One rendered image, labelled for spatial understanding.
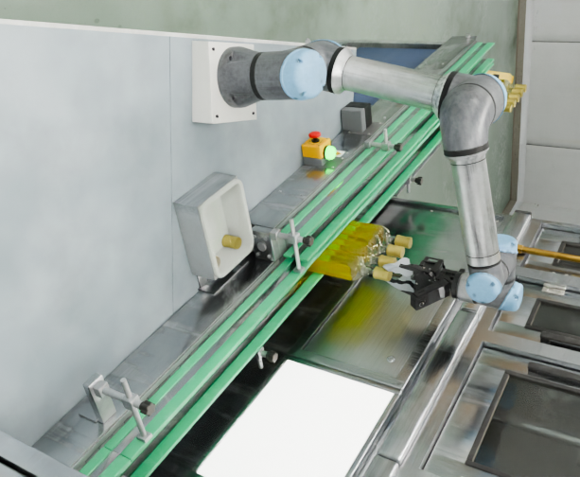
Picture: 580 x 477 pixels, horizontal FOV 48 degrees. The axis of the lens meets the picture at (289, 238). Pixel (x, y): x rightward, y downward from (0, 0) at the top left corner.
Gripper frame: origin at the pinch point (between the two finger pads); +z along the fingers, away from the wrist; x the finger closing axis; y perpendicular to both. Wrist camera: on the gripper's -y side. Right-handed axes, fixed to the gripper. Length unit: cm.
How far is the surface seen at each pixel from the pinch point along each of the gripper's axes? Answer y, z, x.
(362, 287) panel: 7.3, 12.2, -13.0
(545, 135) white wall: 581, 80, -234
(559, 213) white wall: 565, 55, -324
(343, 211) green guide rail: 18.5, 22.3, 5.7
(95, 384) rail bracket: -76, 30, 18
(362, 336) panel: -13.0, 2.4, -12.6
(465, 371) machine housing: -13.1, -26.3, -14.8
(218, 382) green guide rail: -51, 22, -2
